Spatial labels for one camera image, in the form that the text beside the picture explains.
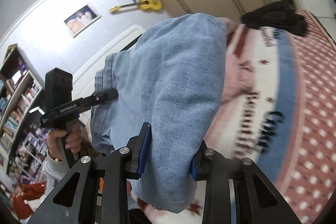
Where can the red cloth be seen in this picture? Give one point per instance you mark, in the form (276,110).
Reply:
(30,192)

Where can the striped polka-dot bed blanket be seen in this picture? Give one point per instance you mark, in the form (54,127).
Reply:
(286,122)

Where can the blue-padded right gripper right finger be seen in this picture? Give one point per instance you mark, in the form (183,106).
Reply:
(238,188)

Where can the light blue denim pants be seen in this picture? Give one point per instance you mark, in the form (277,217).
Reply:
(173,79)

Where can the black garment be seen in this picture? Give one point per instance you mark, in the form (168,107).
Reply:
(280,14)

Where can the framed wall picture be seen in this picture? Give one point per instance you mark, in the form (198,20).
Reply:
(81,20)

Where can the cluttered bookshelf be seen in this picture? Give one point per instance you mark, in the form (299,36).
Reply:
(23,141)

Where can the grey-sleeved left forearm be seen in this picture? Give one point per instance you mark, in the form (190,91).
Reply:
(54,171)

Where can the black tracker camera box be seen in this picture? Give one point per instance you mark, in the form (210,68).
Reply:
(58,88)

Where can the white headboard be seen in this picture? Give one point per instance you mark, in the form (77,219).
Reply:
(84,78)

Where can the yellow guitar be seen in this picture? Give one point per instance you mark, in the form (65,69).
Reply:
(143,5)

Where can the left hand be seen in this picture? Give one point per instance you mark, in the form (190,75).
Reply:
(73,141)

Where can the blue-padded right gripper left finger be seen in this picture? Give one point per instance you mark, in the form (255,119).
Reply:
(74,199)

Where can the pink checked garment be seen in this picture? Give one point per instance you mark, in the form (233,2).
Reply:
(239,78)

